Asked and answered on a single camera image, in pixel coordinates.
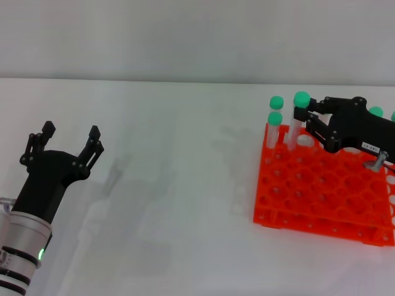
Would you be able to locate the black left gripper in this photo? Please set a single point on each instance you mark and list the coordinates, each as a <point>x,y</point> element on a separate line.
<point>43,185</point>

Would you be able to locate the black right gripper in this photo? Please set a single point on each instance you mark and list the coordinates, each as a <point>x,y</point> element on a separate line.
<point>364,129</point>

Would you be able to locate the orange test tube rack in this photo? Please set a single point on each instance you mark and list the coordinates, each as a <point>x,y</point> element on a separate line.
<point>324,194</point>

